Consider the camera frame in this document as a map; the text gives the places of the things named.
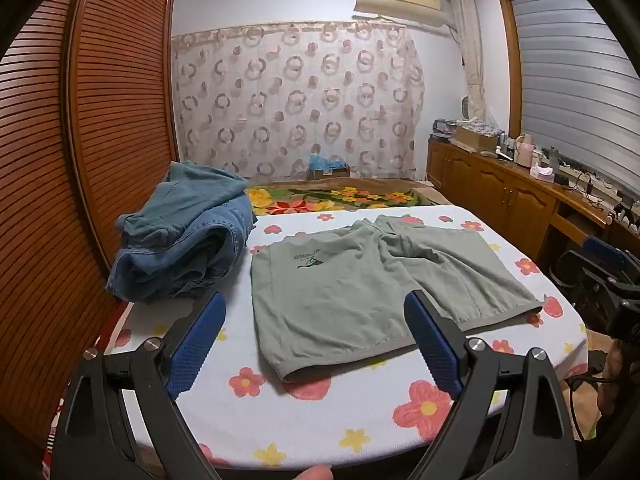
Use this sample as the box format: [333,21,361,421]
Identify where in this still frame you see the teal garment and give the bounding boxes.
[117,161,249,241]

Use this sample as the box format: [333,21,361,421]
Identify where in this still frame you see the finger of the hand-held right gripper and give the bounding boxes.
[554,249,601,311]
[582,236,629,271]

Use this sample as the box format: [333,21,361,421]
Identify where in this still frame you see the open cardboard box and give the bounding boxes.
[452,124,502,154]

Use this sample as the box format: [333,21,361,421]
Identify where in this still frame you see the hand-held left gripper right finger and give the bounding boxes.
[403,289,586,480]

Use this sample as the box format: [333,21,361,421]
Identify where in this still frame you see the tied beige curtain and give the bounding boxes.
[447,0,489,122]

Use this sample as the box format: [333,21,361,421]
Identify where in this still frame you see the white floral bed sheet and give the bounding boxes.
[47,205,592,471]

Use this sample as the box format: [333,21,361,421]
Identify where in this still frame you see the brown floral blanket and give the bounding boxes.
[245,176,452,218]

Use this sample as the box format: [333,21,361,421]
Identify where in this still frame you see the grey window blind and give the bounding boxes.
[509,0,640,198]

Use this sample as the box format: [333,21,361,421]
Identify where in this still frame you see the circle patterned sheer curtain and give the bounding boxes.
[172,21,426,182]

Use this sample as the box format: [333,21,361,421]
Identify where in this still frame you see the green pants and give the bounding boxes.
[250,214,544,383]

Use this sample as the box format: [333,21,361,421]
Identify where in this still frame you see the person's left hand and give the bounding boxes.
[292,464,334,480]

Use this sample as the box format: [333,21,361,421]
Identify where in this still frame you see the black cable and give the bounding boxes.
[564,350,613,443]

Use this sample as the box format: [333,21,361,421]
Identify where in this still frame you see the cardboard box with blue bag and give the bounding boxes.
[306,152,351,181]

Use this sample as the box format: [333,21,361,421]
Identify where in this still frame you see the louvered wooden wardrobe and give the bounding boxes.
[0,0,182,461]

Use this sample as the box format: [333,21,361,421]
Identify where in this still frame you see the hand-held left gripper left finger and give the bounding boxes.
[52,291,227,480]

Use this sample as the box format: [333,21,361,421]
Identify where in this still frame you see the blue denim jeans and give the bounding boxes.
[106,194,257,304]

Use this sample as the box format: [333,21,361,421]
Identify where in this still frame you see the wooden sideboard cabinet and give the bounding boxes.
[426,136,640,283]

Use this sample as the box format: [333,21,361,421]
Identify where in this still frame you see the pink kettle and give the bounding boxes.
[515,133,535,167]

